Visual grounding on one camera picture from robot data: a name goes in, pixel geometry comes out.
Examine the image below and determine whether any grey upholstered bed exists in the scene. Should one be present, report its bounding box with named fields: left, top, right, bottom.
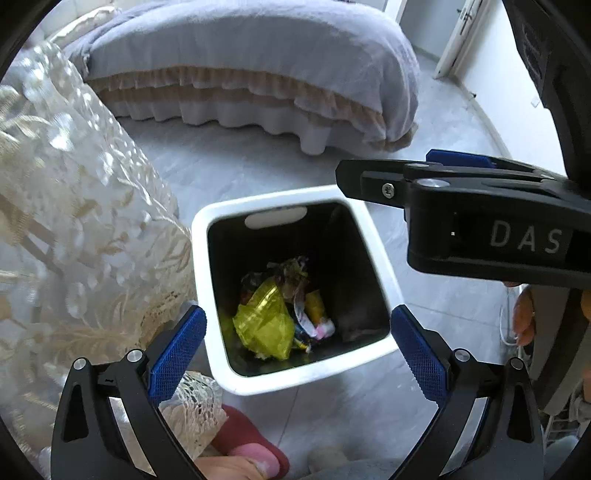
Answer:
left=37, top=0, right=421, bottom=155

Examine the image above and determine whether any beige embroidered tablecloth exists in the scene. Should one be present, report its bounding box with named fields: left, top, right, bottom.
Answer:
left=0, top=41, right=229, bottom=462

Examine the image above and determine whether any lavender bedspread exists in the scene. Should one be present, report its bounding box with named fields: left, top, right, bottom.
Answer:
left=62, top=0, right=421, bottom=144

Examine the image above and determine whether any person's right hand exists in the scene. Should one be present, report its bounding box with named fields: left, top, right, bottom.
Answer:
left=512, top=282, right=537, bottom=347

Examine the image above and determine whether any person's foot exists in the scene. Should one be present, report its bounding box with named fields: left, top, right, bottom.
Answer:
left=194, top=455, right=269, bottom=480

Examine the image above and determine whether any white door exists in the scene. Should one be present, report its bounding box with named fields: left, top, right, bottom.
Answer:
left=434, top=0, right=490, bottom=79

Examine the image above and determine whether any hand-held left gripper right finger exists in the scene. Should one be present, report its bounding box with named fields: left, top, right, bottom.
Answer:
left=390, top=305, right=546, bottom=480

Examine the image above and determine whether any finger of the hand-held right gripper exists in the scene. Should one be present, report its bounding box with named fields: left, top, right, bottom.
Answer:
left=404, top=149, right=568, bottom=182
left=335, top=159, right=444, bottom=209

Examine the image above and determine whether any pink slipper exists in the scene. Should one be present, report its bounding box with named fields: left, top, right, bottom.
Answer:
left=210, top=405, right=291, bottom=478

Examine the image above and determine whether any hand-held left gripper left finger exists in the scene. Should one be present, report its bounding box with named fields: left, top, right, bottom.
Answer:
left=50, top=305, right=207, bottom=480

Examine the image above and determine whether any yellow plastic bag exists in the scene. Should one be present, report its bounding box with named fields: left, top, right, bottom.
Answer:
left=232, top=281, right=296, bottom=360

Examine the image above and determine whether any grey cloth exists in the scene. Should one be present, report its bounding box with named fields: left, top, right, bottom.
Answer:
left=305, top=445, right=407, bottom=480

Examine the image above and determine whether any white trash bin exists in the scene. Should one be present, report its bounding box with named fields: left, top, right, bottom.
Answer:
left=191, top=185, right=402, bottom=397

